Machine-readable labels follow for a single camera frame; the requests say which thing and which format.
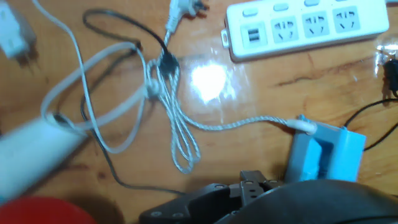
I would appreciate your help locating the red desk lamp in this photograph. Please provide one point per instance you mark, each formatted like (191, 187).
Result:
(40, 213)

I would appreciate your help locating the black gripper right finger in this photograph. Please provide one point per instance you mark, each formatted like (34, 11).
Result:
(311, 202)

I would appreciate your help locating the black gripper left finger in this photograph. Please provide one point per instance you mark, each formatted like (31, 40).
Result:
(199, 202)

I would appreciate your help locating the white blue hair dryer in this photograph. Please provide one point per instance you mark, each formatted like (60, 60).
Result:
(28, 155)

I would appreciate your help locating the white square plug adapter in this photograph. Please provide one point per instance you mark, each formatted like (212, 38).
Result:
(12, 34)

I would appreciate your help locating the white power strip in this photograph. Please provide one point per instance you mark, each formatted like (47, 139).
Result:
(304, 28)

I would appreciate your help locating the light blue travel iron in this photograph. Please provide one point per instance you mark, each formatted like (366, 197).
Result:
(345, 155)

